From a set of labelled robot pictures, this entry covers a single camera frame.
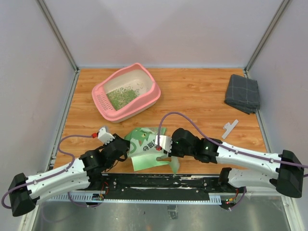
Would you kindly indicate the green cat litter pellets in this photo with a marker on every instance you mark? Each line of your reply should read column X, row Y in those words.
column 123, row 95

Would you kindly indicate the folded dark grey cloth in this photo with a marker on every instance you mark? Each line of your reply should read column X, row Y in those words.
column 243, row 94

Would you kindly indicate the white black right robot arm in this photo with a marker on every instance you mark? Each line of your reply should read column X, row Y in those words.
column 282, row 172

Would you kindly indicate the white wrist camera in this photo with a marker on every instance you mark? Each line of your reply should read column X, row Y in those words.
column 103, row 135
column 164, row 143

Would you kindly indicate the pink litter box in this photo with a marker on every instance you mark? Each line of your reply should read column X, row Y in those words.
column 135, row 73

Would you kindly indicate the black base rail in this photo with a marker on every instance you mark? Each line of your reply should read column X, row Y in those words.
column 161, row 183

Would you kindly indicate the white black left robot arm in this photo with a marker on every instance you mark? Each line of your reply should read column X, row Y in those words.
column 26, row 192

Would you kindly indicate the grey slotted cable duct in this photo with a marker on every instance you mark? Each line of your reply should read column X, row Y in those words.
column 141, row 197

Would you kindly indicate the white plastic bag clip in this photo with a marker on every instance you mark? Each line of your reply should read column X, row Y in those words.
column 228, row 127

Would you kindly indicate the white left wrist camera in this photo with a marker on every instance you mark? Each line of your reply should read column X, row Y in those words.
column 103, row 135

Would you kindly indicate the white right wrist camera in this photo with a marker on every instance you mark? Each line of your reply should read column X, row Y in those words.
column 164, row 143

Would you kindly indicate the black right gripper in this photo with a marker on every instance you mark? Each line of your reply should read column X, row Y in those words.
column 172, row 153

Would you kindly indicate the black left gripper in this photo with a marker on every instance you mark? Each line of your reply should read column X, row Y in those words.
column 117, row 137

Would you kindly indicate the green cat litter bag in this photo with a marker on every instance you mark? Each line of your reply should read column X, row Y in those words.
column 143, row 151

